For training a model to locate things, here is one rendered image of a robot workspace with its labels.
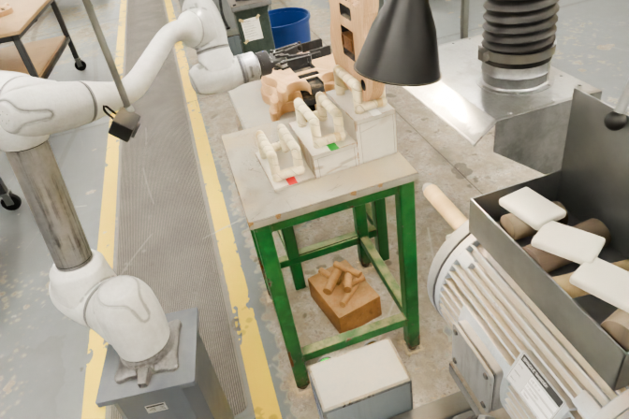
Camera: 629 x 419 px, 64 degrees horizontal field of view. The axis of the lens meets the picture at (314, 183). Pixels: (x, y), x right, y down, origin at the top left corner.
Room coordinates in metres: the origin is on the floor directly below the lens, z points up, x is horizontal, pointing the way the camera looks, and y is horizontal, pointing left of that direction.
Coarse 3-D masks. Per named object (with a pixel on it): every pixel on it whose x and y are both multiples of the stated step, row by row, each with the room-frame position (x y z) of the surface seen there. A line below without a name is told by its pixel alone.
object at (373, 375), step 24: (336, 360) 0.56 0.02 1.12; (360, 360) 0.55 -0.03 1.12; (384, 360) 0.54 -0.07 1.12; (312, 384) 0.53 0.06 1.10; (336, 384) 0.51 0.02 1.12; (360, 384) 0.50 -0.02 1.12; (384, 384) 0.50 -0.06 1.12; (408, 384) 0.49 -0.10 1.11; (336, 408) 0.47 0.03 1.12; (360, 408) 0.48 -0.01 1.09; (384, 408) 0.48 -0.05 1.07; (408, 408) 0.49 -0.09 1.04
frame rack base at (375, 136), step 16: (336, 96) 1.65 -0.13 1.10; (352, 96) 1.63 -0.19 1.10; (352, 112) 1.51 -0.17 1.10; (368, 112) 1.49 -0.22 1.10; (384, 112) 1.48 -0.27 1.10; (352, 128) 1.48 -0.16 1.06; (368, 128) 1.46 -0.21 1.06; (384, 128) 1.48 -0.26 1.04; (368, 144) 1.46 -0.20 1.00; (384, 144) 1.47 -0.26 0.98; (368, 160) 1.46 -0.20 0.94
